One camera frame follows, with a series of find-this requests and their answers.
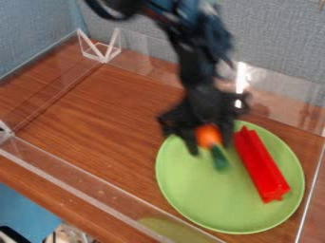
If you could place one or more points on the red plastic block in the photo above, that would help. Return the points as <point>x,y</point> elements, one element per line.
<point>264,171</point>

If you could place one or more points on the green plate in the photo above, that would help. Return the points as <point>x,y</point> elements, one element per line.
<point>219,199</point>

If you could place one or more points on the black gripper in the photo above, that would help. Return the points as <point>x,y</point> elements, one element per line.
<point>205,105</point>

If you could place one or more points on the black blue robot arm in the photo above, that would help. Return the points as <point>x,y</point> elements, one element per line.
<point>202,43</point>

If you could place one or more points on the orange toy carrot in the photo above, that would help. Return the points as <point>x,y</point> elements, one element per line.
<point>209,139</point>

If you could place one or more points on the clear acrylic enclosure wall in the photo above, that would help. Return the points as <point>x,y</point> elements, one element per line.
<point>80,139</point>

